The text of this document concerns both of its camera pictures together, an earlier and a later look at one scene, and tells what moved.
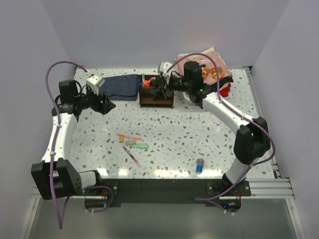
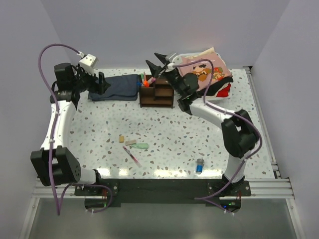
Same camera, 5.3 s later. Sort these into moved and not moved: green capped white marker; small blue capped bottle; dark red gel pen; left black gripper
Moved: left black gripper
Not moved: dark red gel pen; small blue capped bottle; green capped white marker
